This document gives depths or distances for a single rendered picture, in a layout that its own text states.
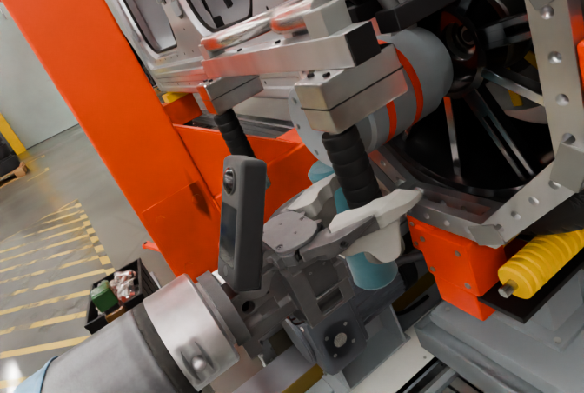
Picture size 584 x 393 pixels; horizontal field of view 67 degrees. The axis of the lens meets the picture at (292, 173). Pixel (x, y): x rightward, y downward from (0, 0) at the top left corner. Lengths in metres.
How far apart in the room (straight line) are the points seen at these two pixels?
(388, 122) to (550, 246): 0.34
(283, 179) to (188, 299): 0.74
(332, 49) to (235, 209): 0.16
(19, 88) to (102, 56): 12.58
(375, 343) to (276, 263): 0.97
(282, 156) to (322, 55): 0.68
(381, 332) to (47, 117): 12.64
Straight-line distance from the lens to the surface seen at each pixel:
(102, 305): 0.98
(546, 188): 0.60
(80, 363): 0.39
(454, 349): 1.19
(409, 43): 0.64
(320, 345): 1.03
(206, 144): 1.02
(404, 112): 0.61
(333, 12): 0.40
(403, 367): 1.28
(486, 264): 0.81
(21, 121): 13.51
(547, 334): 1.07
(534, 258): 0.77
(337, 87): 0.39
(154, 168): 0.98
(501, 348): 1.07
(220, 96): 0.70
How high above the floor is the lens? 1.03
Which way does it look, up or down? 22 degrees down
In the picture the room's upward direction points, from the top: 24 degrees counter-clockwise
